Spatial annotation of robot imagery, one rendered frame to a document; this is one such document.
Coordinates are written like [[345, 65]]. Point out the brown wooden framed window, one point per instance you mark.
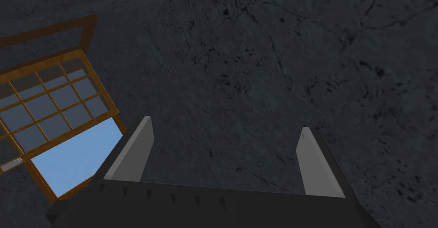
[[58, 118]]

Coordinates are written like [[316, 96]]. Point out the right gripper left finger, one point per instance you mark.
[[131, 156]]

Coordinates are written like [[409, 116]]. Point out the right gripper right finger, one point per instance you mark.
[[320, 166]]

